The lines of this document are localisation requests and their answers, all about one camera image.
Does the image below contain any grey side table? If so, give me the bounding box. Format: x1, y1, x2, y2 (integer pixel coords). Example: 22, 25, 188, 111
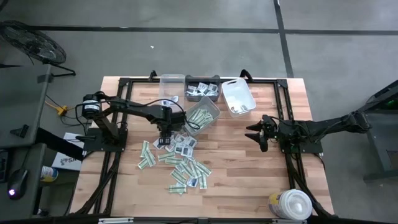
0, 63, 52, 149

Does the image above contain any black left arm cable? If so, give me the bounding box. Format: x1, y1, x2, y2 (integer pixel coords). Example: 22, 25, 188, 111
136, 98, 202, 131

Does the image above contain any clear plastic bin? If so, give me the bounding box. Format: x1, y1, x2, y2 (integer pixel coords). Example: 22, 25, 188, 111
158, 73, 187, 111

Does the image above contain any silver metal bracket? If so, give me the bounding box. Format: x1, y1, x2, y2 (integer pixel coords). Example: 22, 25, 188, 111
98, 217, 134, 224
272, 218, 307, 224

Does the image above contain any black metal cart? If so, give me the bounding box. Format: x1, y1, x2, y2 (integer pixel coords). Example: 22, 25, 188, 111
341, 79, 398, 181

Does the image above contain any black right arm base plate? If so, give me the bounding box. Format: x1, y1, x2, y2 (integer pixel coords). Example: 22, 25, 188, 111
278, 129, 330, 154

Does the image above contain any yellow power plug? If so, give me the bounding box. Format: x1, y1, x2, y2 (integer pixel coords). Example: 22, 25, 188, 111
45, 99, 70, 116

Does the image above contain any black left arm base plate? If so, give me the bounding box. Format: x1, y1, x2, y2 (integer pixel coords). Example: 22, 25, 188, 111
76, 129, 128, 153

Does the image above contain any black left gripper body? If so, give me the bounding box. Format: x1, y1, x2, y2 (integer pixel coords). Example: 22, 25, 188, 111
157, 119, 175, 139

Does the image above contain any white-lidded wipes canister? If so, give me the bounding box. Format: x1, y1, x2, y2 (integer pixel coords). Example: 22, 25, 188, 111
267, 189, 313, 221

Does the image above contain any grey desk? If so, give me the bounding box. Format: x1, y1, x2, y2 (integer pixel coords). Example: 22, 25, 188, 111
0, 143, 47, 220

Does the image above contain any white cardboard box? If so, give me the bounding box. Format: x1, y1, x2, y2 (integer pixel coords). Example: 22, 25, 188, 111
51, 132, 85, 172

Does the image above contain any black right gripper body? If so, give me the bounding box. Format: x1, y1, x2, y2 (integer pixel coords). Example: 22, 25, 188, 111
259, 114, 280, 153

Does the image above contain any black plastic bin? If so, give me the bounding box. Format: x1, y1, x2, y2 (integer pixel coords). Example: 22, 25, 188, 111
184, 74, 221, 103

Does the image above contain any black floor fan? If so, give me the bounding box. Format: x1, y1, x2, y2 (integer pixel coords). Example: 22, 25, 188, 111
0, 20, 77, 78

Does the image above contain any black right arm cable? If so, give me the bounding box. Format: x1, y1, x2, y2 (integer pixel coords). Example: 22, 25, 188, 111
269, 115, 301, 131

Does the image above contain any black keyboard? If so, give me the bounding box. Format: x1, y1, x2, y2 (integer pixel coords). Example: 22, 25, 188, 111
0, 149, 9, 184

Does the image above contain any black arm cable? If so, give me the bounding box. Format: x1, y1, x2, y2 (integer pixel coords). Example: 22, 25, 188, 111
136, 98, 202, 131
269, 115, 301, 131

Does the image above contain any grey plastic bin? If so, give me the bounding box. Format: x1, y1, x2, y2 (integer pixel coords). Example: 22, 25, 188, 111
182, 95, 222, 138

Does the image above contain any black computer mouse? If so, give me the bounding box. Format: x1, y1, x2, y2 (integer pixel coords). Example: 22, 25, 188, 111
6, 168, 29, 200

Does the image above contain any white plastic bin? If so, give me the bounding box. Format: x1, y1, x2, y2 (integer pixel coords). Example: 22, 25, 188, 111
221, 77, 257, 118

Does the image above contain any black bracket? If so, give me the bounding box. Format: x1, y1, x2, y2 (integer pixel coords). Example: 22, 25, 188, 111
9, 123, 30, 139

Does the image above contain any white blue yellow can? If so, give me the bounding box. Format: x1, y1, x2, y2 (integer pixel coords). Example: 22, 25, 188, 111
40, 166, 59, 183

